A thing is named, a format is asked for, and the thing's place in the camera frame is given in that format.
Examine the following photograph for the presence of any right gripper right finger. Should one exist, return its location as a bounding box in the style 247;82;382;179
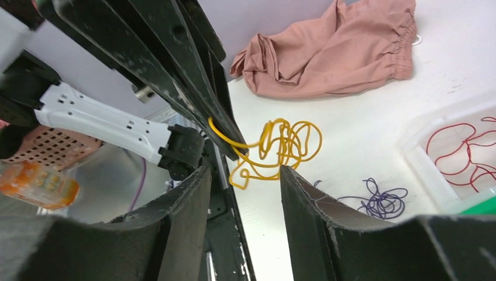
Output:
280;166;495;280

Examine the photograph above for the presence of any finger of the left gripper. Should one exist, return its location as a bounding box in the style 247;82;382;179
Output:
52;1;244;160
178;0;226;62

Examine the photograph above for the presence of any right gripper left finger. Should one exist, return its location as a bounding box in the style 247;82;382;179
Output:
1;166;211;280

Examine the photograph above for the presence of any coloured wire bundle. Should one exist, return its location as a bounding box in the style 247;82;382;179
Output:
312;177;409;221

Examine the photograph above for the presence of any yellow wire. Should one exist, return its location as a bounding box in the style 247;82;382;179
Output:
208;117;323;191

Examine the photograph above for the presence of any red wire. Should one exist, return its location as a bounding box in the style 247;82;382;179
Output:
425;116;496;194

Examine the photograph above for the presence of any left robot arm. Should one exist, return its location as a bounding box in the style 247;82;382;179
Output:
1;1;244;180

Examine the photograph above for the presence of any orange bottle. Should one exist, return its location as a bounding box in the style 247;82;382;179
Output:
1;162;80;210

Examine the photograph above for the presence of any pink perforated basket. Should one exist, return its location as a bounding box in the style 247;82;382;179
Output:
1;125;102;170

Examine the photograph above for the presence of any clear plastic bin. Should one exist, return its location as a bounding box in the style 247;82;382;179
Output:
399;98;495;214

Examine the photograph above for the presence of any green plastic bin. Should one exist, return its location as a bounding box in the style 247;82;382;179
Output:
461;197;496;215

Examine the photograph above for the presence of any pink cloth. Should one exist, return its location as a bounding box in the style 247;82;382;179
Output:
230;1;417;100

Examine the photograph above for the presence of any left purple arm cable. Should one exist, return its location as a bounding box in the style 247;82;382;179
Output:
128;157;148;212

